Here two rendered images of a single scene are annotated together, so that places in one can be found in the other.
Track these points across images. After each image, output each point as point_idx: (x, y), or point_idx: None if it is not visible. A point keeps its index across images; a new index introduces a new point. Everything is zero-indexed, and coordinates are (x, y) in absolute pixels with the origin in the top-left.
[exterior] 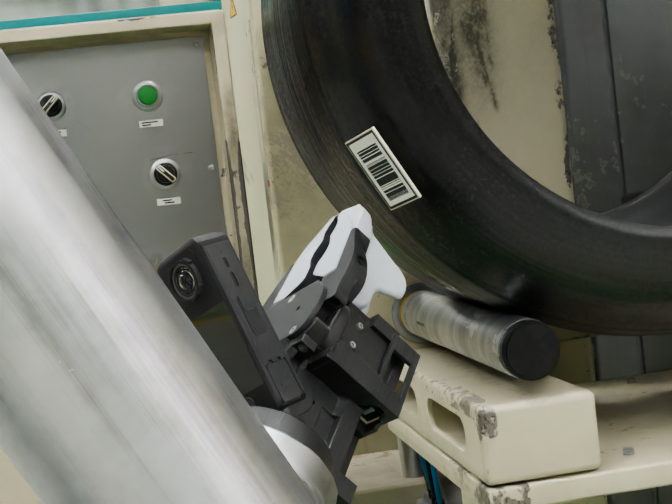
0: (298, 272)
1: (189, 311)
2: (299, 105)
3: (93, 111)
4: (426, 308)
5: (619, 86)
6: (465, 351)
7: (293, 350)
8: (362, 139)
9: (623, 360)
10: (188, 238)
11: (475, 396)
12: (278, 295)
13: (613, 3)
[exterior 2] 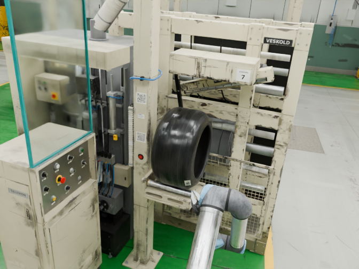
0: (194, 200)
1: (200, 211)
2: (172, 174)
3: (74, 155)
4: (159, 184)
5: None
6: (176, 192)
7: None
8: (187, 181)
9: (132, 167)
10: (85, 171)
11: (184, 199)
12: (193, 203)
13: None
